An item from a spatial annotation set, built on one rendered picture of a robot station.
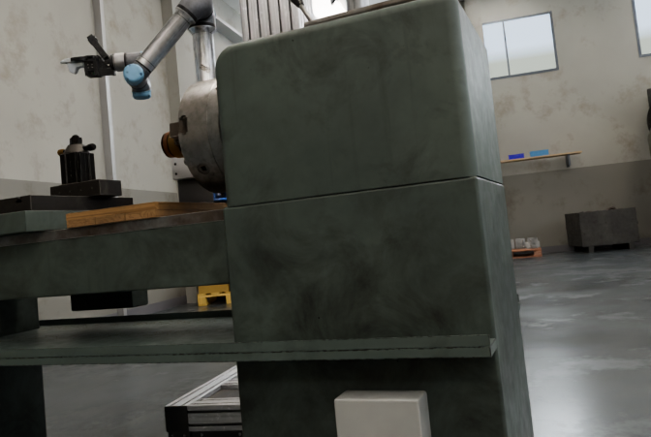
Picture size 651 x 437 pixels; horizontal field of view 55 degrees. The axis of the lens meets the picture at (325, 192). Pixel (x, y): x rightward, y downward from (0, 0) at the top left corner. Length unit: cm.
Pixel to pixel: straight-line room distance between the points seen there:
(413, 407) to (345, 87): 68
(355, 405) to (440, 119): 61
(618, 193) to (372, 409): 1210
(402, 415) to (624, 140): 1225
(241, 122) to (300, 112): 15
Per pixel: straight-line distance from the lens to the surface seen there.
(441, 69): 133
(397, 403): 130
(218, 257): 156
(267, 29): 261
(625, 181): 1327
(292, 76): 144
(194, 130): 162
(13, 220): 192
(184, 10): 256
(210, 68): 263
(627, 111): 1344
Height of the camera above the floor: 78
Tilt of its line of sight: 4 degrees up
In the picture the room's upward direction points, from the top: 6 degrees counter-clockwise
